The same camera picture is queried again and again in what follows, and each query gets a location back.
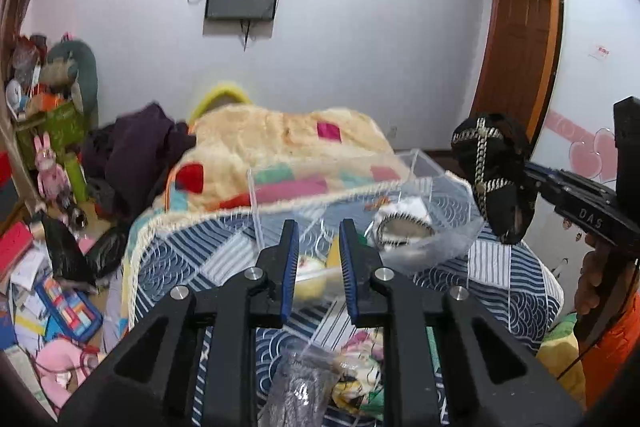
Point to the red book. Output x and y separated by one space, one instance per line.
15 249

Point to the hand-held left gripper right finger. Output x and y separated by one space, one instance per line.
348 272

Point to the blue wave pattern bedsheet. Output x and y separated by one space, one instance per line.
505 277

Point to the cream plush patchwork blanket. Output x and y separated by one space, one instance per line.
260 137

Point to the grey item in clear bag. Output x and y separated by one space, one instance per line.
300 387

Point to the person's right forearm orange sleeve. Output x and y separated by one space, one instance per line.
616 357

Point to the pink plush item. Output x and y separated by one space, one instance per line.
60 359

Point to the blue pencil case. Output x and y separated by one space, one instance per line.
70 309

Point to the pink rabbit doll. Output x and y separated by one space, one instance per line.
50 174

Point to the white wall outlet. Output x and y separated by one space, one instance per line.
393 132

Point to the black plastic bag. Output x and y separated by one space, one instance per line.
70 252

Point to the yellow plush toy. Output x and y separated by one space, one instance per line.
312 279

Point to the dark purple clothes pile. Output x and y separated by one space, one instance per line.
140 147

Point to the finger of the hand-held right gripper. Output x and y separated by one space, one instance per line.
547 187

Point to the green storage box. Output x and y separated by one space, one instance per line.
50 127

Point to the green dinosaur plush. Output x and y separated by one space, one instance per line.
82 67

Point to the white furry item in bag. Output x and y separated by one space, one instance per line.
402 227

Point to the colourful item in clear bag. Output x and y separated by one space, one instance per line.
357 377

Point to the person's right hand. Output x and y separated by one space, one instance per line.
590 279

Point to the brown wooden door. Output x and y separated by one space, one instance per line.
517 57

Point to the pile of papers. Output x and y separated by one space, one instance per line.
25 307

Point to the yellow green pillow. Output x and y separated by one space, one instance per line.
560 352

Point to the clear acrylic organizer box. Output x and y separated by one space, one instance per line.
280 187

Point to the white heart sticker wardrobe door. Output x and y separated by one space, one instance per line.
585 57

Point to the green bottle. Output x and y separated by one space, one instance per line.
77 179

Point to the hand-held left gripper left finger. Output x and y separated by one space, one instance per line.
289 268

